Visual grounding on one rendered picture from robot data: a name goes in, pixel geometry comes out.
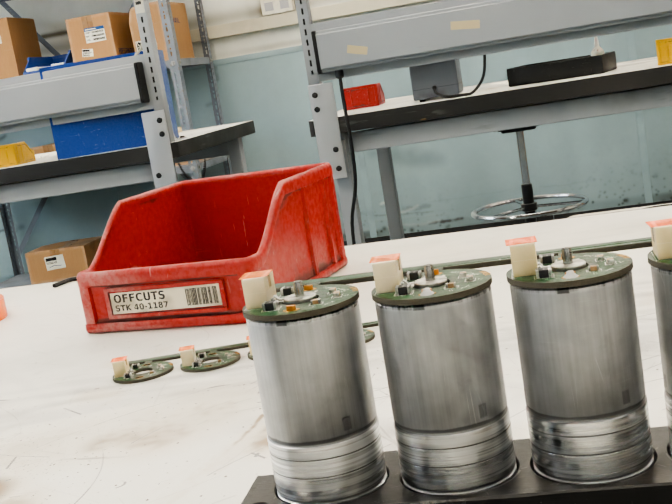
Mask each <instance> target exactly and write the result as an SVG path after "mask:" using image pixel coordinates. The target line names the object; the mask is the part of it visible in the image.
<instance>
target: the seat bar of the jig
mask: <svg viewBox="0 0 672 504"><path fill-rule="evenodd" d="M651 436H652V445H653V455H654V462H655V463H654V465H653V466H652V467H651V468H650V469H649V470H647V471H646V472H644V473H642V474H640V475H638V476H635V477H632V478H629V479H626V480H622V481H618V482H613V483H607V484H598V485H571V484H563V483H557V482H553V481H550V480H547V479H544V478H542V477H540V476H538V475H537V474H536V473H535V472H534V465H533V458H532V450H531V443H530V438H527V439H516V440H513V442H514V450H515V457H516V464H517V473H516V474H515V475H514V476H513V477H512V478H511V479H509V480H508V481H506V482H505V483H503V484H501V485H498V486H496V487H494V488H491V489H488V490H485V491H481V492H477V493H472V494H466V495H458V496H431V495H424V494H419V493H416V492H413V491H410V490H408V489H407V488H405V487H404V486H403V480H402V473H401V467H400V461H399V455H398V450H394V451H384V457H385V463H386V470H387V475H388V479H387V481H386V482H385V483H384V484H383V485H382V486H381V487H380V488H378V489H377V490H375V491H374V492H372V493H370V494H368V495H365V496H363V497H361V498H358V499H355V500H352V501H348V502H344V503H340V504H672V457H671V451H670V442H669V433H668V426H662V427H651ZM241 504H287V503H284V502H282V501H281V500H279V499H278V495H277V489H276V484H275V479H274V474H273V475H264V476H257V478H256V479H255V481H254V482H253V484H252V486H251V487H250V489H249V491H248V493H247V495H246V496H245V498H244V499H243V501H242V503H241Z"/></svg>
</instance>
